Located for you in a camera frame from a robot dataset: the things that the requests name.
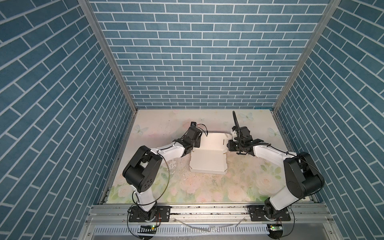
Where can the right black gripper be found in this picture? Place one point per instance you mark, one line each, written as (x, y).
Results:
(230, 146)

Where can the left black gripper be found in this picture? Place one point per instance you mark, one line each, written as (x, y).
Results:
(198, 141)

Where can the white paper box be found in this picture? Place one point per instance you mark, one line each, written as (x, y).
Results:
(210, 157)

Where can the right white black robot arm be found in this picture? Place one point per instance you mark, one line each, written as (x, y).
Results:
(302, 176)

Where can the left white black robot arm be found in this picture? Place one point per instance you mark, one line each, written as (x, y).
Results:
(142, 169)

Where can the right circuit board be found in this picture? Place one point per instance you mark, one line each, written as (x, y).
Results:
(275, 231)

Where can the circuit board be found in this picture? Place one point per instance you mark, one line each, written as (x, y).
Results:
(275, 231)
(147, 230)

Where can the left circuit board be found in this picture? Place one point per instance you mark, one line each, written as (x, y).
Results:
(147, 230)

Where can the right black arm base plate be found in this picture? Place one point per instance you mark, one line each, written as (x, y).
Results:
(259, 213)

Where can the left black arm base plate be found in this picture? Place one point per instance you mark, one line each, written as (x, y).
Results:
(138, 215)

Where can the aluminium front rail frame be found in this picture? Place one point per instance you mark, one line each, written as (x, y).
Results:
(309, 221)

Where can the right aluminium corner post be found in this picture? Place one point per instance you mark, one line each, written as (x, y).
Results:
(318, 30)

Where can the aluminium corner post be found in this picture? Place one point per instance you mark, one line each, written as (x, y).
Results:
(318, 30)
(93, 22)

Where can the left aluminium corner post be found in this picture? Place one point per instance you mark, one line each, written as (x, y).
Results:
(93, 22)

